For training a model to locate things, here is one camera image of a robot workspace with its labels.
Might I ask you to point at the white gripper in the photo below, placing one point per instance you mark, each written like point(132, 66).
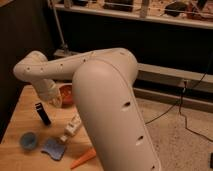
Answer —
point(48, 90)

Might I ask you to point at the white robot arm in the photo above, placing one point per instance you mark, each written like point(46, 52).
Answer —
point(121, 139)

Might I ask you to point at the black eraser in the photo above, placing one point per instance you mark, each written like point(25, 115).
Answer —
point(43, 115)

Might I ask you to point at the red bowl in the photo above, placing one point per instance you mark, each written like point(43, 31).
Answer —
point(66, 94)

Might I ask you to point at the white glue bottle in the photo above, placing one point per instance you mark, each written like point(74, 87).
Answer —
point(71, 128)

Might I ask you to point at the wooden table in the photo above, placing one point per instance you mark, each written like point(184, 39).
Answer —
point(25, 119)

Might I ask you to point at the blue sponge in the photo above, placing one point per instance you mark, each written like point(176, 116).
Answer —
point(54, 149)

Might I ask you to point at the small blue cup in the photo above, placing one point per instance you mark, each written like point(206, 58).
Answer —
point(28, 141)

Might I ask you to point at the toy carrot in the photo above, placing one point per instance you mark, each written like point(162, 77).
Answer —
point(90, 154)

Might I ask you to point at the metal pole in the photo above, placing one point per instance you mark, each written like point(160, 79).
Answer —
point(64, 46)

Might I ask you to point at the white shelf rail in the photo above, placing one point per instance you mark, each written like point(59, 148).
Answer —
point(189, 13)

